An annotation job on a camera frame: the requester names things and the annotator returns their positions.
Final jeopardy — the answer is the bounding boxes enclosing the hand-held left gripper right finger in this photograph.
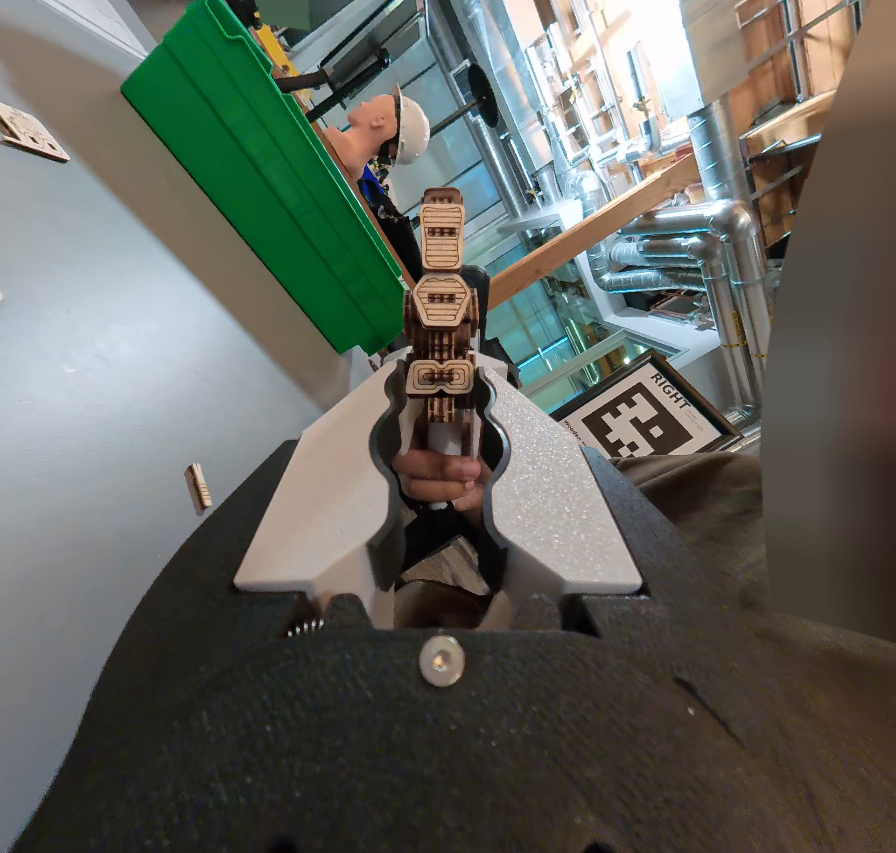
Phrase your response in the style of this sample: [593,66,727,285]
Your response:
[478,367,644,610]

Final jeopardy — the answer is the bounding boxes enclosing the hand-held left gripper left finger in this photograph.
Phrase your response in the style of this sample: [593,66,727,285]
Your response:
[232,370,408,626]

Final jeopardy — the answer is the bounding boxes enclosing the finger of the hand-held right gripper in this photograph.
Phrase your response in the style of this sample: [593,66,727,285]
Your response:
[367,356,415,451]
[468,354,511,462]

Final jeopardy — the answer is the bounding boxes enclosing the layered plywood mechanical model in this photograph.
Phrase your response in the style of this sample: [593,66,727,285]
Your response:
[403,186,485,424]

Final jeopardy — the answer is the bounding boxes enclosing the person's right forearm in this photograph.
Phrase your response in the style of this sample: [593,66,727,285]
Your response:
[615,447,896,853]

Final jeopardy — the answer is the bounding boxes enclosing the grey desk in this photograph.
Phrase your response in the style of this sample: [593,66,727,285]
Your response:
[0,0,393,850]

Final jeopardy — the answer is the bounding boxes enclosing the person's right hand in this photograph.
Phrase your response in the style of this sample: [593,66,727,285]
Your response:
[392,447,492,526]

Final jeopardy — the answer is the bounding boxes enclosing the tiny plywood part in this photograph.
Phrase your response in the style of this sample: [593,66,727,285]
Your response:
[183,462,213,514]

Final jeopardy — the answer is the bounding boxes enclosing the long wooden beam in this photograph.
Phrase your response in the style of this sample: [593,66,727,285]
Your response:
[486,153,701,310]

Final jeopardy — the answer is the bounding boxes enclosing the framed black-and-white marker sign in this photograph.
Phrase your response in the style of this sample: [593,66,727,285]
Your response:
[553,350,743,460]

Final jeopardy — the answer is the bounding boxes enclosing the white hard hat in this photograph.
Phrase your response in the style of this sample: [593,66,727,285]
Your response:
[388,83,431,166]

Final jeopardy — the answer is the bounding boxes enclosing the mannequin bust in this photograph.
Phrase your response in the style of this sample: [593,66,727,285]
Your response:
[329,93,424,280]

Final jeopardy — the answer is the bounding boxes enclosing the silver ventilation ducts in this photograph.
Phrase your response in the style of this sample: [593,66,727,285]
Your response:
[588,97,771,420]

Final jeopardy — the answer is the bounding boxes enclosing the black disc on rod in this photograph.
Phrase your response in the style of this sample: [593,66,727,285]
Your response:
[448,63,499,129]

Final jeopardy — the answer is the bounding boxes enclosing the green plastic bin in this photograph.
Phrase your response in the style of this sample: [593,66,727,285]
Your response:
[120,0,408,357]

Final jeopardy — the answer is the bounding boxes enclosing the small plywood part plate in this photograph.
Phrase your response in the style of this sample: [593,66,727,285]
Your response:
[0,104,71,164]

